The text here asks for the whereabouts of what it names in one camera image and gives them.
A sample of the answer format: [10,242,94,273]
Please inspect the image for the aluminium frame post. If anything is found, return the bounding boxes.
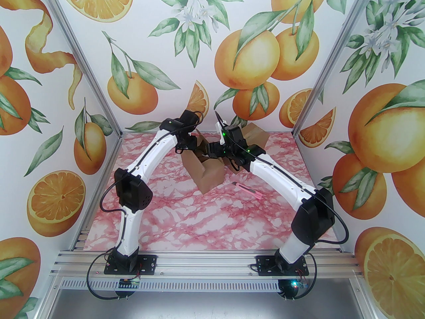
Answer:
[39,0,123,137]
[292,0,387,137]

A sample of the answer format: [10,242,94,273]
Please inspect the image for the perforated metal strip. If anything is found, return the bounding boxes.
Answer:
[61,278,351,292]

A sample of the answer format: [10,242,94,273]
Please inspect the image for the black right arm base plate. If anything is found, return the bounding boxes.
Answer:
[256,255,309,276]

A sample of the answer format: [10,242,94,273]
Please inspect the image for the aluminium left frame post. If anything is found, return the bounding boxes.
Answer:
[39,0,123,137]

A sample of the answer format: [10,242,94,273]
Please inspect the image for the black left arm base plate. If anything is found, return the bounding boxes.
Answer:
[104,255,157,275]

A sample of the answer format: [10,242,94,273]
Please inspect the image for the aluminium right frame post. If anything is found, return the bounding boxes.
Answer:
[292,0,387,137]

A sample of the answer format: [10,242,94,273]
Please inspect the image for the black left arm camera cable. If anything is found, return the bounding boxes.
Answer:
[101,111,204,216]

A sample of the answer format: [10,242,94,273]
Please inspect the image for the long taped cardboard box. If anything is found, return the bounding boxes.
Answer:
[181,135,226,193]

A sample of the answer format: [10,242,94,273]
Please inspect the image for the grey metal shelf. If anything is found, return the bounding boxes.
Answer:
[43,288,376,319]

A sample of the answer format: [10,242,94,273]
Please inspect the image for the aluminium mounting rail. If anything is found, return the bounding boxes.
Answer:
[49,249,363,280]

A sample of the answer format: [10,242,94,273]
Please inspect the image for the pink utility knife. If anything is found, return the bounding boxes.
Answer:
[232,182,263,198]

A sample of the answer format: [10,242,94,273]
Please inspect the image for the black right base cable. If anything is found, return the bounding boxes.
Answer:
[281,250,317,301]

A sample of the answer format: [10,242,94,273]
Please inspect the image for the black base cable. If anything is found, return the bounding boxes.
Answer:
[281,250,317,301]
[86,256,128,301]

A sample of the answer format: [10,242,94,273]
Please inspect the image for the black left base cable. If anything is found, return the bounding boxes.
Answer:
[86,256,128,301]

